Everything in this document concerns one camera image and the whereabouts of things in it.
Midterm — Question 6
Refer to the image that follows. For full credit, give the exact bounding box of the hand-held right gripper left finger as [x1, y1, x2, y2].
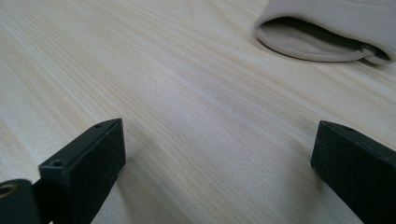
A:
[33, 118, 127, 224]

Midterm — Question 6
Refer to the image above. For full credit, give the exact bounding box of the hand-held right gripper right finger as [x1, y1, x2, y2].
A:
[310, 120, 396, 224]

